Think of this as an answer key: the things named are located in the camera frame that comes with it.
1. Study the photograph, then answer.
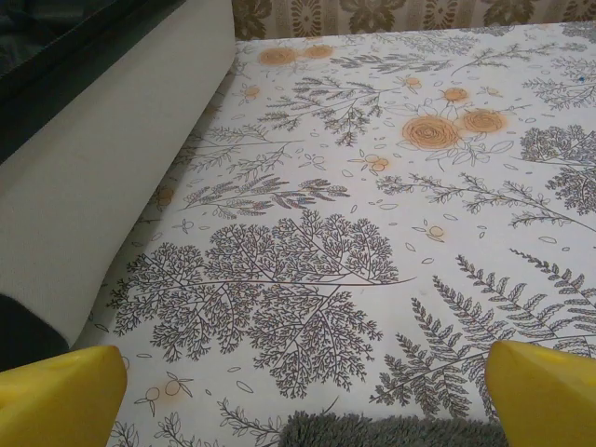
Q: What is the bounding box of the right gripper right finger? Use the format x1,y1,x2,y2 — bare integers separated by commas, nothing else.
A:
484,339,596,447

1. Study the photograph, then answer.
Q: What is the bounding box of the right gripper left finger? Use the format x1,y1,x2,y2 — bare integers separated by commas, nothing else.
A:
0,344,129,447

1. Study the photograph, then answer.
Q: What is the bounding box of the grey fluffy towel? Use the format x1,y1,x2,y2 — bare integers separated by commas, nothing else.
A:
278,410,508,447

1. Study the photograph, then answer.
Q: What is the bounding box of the white hard-shell suitcase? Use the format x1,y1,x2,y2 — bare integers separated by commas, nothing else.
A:
0,0,237,373

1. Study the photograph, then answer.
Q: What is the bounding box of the floral tablecloth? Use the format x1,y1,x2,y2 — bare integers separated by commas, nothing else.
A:
69,20,596,447

